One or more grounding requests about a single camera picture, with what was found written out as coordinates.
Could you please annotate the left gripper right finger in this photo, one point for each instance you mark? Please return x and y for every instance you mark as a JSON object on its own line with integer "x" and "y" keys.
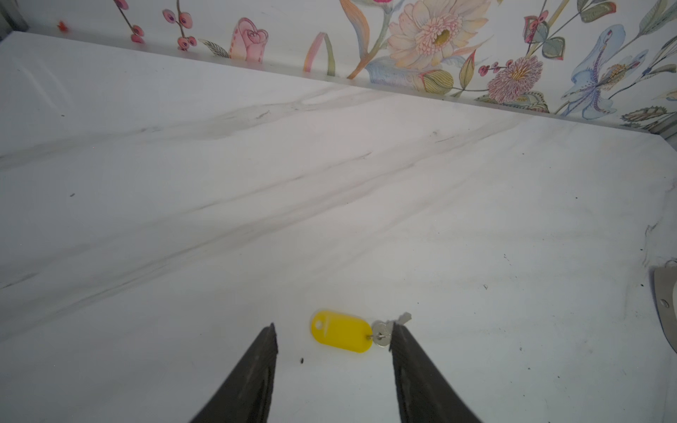
{"x": 423, "y": 394}

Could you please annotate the small silver key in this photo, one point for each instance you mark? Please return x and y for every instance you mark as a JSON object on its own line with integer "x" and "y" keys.
{"x": 382, "y": 330}

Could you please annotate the yellow key tag front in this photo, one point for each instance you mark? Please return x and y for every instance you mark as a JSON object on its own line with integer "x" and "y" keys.
{"x": 341, "y": 331}

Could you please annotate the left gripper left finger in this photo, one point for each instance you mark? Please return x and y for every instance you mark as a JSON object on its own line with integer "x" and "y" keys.
{"x": 246, "y": 394}

